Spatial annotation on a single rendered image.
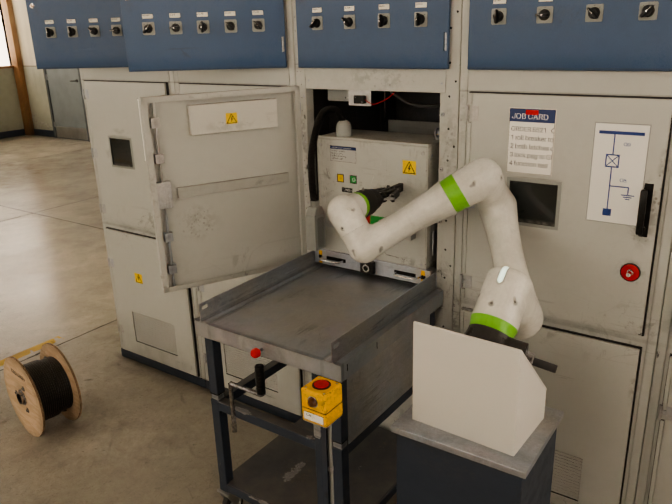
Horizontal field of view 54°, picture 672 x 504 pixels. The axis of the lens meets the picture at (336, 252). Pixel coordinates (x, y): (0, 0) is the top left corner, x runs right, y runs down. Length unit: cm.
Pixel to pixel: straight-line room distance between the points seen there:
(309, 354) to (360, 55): 109
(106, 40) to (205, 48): 68
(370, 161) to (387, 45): 42
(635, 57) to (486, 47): 45
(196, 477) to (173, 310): 95
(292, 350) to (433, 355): 50
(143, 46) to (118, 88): 68
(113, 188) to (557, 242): 230
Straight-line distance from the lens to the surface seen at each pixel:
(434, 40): 230
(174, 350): 367
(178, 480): 300
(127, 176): 350
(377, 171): 248
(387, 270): 255
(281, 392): 319
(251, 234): 269
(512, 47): 220
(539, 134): 219
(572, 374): 241
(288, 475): 266
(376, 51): 242
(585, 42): 213
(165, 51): 276
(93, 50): 329
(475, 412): 178
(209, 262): 266
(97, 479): 312
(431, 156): 238
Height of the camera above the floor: 179
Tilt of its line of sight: 19 degrees down
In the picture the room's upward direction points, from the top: 2 degrees counter-clockwise
